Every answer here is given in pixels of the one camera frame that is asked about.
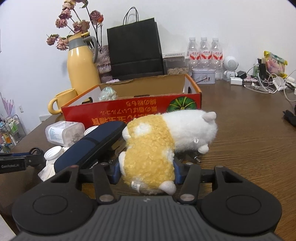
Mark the black paper bag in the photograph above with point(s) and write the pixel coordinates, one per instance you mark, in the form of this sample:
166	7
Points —
135	49

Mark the black object at right edge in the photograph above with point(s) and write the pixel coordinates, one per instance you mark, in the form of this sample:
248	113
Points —
289	117

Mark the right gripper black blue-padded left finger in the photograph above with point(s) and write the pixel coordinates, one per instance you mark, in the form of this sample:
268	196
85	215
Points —
68	183

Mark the yellow white plush toy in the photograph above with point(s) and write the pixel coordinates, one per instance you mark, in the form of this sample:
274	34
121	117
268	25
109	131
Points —
146	164

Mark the black power adapter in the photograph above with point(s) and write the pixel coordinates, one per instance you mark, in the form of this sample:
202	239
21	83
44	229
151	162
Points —
242	74

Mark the colourful snack bag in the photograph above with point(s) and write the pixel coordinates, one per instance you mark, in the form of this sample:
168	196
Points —
275	64

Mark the clear white plastic jar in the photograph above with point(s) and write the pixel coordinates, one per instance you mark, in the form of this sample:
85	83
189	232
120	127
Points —
64	133

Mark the dried pink rose bouquet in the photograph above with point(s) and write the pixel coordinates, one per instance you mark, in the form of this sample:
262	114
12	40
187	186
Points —
69	18

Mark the white round jar lid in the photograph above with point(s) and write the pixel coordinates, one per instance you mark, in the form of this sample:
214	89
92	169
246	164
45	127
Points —
53	153

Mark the white robot speaker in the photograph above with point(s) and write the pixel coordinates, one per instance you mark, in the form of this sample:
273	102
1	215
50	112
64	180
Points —
230	64

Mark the lavender tin box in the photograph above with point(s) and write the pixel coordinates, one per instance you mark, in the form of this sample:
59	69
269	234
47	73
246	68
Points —
203	76

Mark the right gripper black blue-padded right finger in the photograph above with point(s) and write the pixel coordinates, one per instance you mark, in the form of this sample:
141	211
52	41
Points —
189	176

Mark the left water bottle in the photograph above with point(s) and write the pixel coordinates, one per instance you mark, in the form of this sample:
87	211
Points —
193	53

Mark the yellow thermos jug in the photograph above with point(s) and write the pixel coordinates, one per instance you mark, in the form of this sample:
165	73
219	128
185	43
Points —
81	63

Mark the navy blue glasses case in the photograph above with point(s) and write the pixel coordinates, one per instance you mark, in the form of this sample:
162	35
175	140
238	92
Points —
100	145

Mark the iridescent crumpled wrapper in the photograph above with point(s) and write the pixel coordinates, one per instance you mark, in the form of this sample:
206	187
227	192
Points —
107	94

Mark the yellow mug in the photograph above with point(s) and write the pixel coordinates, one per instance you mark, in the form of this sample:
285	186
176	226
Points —
61	99

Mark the middle water bottle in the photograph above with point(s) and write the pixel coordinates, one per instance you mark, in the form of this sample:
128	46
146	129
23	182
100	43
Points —
205	53

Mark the water bottle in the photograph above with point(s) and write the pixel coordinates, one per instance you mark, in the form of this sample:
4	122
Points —
205	53
193	53
217	58

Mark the right water bottle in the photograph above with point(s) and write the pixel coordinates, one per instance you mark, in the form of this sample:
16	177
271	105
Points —
217	58

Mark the white crumpled tissue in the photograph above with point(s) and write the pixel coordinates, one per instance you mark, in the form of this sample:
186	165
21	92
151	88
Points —
48	171

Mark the wire rack with items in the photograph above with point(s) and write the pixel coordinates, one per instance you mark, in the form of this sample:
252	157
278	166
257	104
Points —
12	132

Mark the red orange cardboard box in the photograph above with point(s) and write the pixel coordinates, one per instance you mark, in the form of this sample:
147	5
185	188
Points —
136	98

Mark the clear jar of seeds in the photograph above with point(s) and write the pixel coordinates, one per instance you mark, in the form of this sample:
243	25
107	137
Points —
175	63

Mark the white charger cube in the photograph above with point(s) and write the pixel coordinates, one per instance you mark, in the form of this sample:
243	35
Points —
236	81

